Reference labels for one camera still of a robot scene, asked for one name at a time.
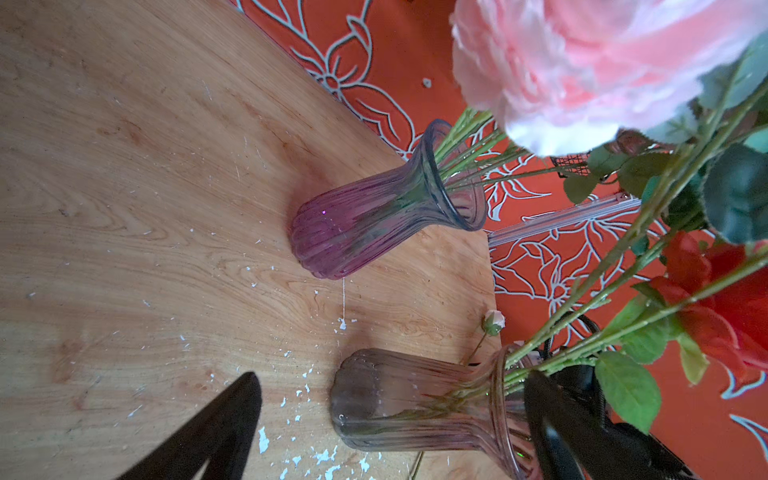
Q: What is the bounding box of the white rose stem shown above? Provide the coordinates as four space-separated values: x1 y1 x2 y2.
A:
408 310 506 480

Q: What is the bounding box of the brown ribbed glass vase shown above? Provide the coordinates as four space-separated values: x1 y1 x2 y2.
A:
330 345 542 479

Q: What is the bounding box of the small pink white spray stem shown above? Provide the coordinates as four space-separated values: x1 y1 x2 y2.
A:
503 29 768 367

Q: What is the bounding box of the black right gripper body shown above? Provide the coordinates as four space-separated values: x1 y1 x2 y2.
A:
539 315 606 420

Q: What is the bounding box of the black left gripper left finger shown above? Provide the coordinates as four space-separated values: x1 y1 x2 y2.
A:
120 371 263 479

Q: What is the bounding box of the purple ribbed glass vase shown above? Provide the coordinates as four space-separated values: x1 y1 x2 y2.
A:
290 120 487 280

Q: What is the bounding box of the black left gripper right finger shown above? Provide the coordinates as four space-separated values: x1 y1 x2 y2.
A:
524 371 699 479

